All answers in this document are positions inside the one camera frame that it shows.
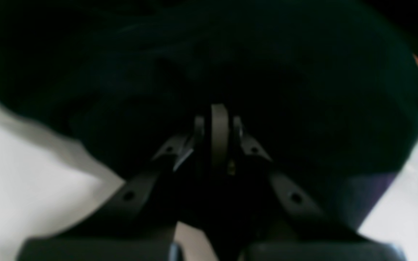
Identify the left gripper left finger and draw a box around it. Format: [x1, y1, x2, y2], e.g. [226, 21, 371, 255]
[17, 115, 205, 261]

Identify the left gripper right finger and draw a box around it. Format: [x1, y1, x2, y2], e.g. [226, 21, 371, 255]
[211, 104, 406, 261]

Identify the black T-shirt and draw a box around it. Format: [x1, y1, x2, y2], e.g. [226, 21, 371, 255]
[0, 0, 418, 228]

